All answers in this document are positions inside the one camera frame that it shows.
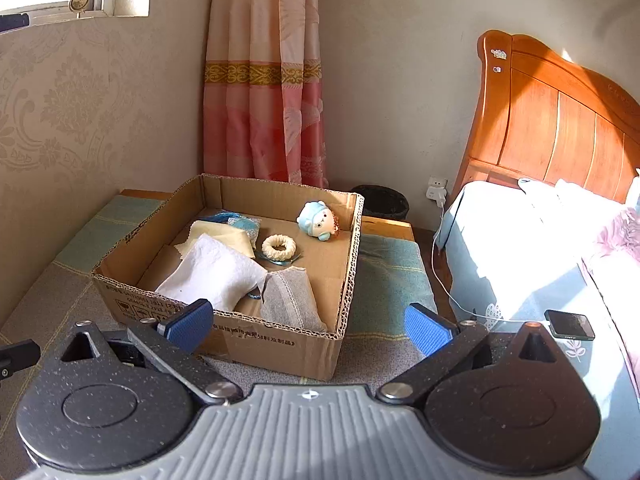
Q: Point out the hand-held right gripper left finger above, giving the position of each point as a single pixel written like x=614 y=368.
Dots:
x=187 y=322

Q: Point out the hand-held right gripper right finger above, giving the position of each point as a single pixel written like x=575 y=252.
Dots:
x=425 y=330

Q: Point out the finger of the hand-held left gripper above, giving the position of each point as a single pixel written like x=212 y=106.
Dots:
x=17 y=356

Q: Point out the white towel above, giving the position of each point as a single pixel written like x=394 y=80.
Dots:
x=220 y=272

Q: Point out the yellow cloth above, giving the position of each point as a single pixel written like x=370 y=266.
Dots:
x=225 y=237

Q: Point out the cardboard box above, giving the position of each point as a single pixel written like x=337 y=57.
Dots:
x=290 y=345

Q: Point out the grey cloth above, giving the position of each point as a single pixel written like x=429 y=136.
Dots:
x=295 y=300

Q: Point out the blue patterned packet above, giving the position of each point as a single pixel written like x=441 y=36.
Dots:
x=245 y=227

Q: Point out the pale blue bed sheet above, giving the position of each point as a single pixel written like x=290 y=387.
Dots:
x=520 y=270

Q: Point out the white charger plug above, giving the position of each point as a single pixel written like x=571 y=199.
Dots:
x=434 y=194

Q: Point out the black waste bin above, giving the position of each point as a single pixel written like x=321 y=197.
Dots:
x=382 y=200

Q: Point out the black phone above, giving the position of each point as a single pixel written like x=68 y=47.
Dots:
x=570 y=322

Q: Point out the blue plush toy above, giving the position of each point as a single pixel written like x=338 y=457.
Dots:
x=317 y=222

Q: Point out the white pillow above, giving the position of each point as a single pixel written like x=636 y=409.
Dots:
x=575 y=200

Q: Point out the pink fluffy blanket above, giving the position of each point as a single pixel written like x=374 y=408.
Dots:
x=622 y=232

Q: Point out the pink patterned curtain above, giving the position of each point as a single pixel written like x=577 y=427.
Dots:
x=265 y=85

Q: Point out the wooden headboard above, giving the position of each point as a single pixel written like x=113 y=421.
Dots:
x=555 y=110

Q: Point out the white wall socket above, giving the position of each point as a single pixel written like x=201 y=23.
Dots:
x=437 y=181

